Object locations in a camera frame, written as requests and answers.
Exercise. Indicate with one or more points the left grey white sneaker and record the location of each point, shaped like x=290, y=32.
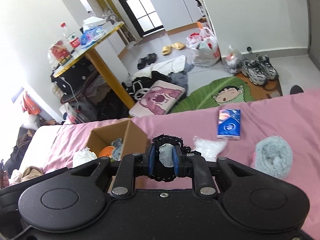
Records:
x=252, y=70

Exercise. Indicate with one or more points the white sock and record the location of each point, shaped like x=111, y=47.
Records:
x=83, y=156

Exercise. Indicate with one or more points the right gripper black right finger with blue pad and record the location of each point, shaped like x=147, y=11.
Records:
x=195, y=167

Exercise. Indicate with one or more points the white crinkly plastic bag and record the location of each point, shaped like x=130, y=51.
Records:
x=209, y=149

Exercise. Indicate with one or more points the pink bear cushion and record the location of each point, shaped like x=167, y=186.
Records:
x=159, y=99

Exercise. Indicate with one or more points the grey-blue fluffy plush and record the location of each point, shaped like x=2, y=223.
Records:
x=273, y=156

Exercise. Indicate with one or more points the white red plastic shopping bag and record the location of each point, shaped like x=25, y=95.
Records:
x=204, y=48

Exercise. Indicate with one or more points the green leaf cartoon rug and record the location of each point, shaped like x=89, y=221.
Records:
x=226, y=90

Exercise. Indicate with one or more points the black lace scrunchie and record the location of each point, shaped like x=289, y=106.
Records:
x=167, y=158

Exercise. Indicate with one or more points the right yellow slipper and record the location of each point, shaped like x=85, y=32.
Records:
x=178, y=46

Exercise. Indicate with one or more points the orange burger plush toy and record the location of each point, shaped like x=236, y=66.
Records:
x=107, y=152

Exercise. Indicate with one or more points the orange garment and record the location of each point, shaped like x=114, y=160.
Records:
x=28, y=105

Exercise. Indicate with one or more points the right grey white sneaker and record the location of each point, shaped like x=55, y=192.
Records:
x=267, y=67

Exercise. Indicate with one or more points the yellow slipper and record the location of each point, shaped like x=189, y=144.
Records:
x=178, y=46
x=166, y=50

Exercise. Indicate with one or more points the white towel on floor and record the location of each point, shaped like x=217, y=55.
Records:
x=175, y=65

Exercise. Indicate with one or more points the black polka dot bag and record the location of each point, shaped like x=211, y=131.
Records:
x=75, y=77

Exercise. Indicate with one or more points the grey white sneaker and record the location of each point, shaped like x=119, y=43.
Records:
x=267, y=67
x=252, y=70

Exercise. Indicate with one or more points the brown cardboard box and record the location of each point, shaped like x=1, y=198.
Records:
x=134, y=139

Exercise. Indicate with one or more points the black-framed glass door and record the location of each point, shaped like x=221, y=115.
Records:
x=143, y=16

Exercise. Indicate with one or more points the red snack bag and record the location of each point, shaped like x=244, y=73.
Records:
x=59, y=53

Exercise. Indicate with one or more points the blue tissue pack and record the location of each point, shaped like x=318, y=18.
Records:
x=229, y=124

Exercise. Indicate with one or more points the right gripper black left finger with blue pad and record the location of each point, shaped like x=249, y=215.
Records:
x=132, y=166

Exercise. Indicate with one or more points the pink bed sheet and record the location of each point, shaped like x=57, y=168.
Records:
x=295, y=118

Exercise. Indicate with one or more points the clear water bottle red label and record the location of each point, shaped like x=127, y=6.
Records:
x=71, y=37

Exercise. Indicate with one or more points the grey clothing on floor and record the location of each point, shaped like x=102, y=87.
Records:
x=181, y=78

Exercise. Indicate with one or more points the round white gold-rimmed table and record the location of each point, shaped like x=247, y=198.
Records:
x=106, y=62

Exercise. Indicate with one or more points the black clothes pile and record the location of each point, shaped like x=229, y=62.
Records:
x=141, y=85

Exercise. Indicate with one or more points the black spray bottle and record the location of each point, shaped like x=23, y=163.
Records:
x=200, y=7

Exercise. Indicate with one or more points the white kitchen cabinet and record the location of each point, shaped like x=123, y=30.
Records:
x=177, y=15

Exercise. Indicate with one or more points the blue white wipes pack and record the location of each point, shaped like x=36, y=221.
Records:
x=90, y=36

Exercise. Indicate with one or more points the left yellow slipper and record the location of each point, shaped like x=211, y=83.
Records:
x=166, y=50

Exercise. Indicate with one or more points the white tissue box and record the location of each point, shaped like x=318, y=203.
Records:
x=92, y=22

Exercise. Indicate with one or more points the clear plastic trash bag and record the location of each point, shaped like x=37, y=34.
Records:
x=232, y=61

